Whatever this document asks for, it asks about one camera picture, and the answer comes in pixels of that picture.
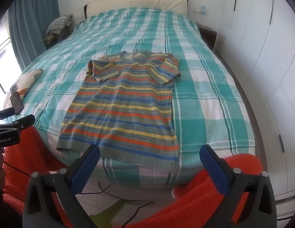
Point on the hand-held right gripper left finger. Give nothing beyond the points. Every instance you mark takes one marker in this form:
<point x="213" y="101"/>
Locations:
<point x="86" y="168"/>

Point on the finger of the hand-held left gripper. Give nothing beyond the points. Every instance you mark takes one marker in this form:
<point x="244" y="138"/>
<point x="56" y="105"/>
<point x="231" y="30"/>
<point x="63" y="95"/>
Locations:
<point x="4" y="112"/>
<point x="25" y="121"/>

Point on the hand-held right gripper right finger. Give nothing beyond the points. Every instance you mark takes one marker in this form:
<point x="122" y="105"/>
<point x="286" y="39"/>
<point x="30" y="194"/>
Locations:
<point x="214" y="171"/>

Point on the striped knit sweater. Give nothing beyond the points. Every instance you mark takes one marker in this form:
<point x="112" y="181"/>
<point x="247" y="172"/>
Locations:
<point x="128" y="106"/>

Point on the black smartphone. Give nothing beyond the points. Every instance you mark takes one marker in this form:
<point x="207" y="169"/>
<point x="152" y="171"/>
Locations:
<point x="16" y="102"/>

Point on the patterned cushion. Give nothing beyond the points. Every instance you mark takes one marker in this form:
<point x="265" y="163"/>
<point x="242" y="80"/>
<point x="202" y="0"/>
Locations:
<point x="26" y="80"/>

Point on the green floor item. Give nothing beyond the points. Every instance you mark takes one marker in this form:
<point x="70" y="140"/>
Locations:
<point x="111" y="212"/>

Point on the window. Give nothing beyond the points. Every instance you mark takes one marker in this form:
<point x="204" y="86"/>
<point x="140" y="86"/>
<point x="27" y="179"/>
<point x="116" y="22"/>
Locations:
<point x="1" y="57"/>

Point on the teal plaid bedspread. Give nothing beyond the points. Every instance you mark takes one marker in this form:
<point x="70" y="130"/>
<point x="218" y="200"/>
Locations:
<point x="209" y="99"/>

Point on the blue curtain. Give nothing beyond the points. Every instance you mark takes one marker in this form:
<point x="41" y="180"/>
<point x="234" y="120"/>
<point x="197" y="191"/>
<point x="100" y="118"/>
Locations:
<point x="31" y="21"/>

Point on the folded grey checked blanket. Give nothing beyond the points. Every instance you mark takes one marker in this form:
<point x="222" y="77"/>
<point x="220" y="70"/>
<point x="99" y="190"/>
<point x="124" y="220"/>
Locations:
<point x="59" y="23"/>

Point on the white wardrobe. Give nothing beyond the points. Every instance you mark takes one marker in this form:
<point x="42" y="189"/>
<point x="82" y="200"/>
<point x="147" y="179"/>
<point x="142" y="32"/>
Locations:
<point x="264" y="52"/>

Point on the dark bedside table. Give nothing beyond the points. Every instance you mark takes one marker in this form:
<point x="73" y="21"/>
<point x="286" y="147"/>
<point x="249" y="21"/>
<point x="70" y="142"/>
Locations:
<point x="208" y="38"/>

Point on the cream padded headboard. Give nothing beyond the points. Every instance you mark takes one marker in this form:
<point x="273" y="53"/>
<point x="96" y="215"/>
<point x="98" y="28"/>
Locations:
<point x="135" y="2"/>

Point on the white wall socket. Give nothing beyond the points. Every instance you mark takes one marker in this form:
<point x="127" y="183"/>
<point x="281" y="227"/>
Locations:
<point x="201" y="10"/>

